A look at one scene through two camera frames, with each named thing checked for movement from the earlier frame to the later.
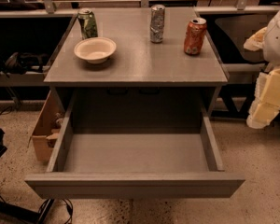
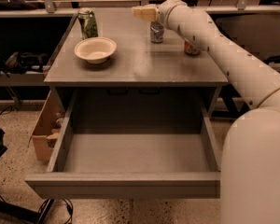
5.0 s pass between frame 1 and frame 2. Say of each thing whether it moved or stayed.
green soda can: stayed
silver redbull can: stayed
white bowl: stayed
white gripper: moved
